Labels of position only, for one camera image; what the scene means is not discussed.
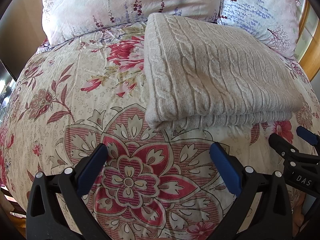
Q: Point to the blue white lavender print pillow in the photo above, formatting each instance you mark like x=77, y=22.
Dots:
x=257, y=7

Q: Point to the red floral bedspread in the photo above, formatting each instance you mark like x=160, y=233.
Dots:
x=75, y=85

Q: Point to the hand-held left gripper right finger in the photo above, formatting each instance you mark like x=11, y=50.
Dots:
x=225, y=167

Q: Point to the pink white floral pillow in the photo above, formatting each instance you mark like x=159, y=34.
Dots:
x=100, y=2

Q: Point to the dark furniture edge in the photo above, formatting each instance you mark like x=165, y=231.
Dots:
x=8, y=71

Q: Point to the wooden headboard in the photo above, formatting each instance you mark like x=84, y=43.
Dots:
x=306, y=17

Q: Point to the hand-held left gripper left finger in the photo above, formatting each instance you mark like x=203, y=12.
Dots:
x=92, y=167

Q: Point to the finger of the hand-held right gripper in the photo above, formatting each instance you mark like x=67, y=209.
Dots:
x=281, y=142
x=306, y=133

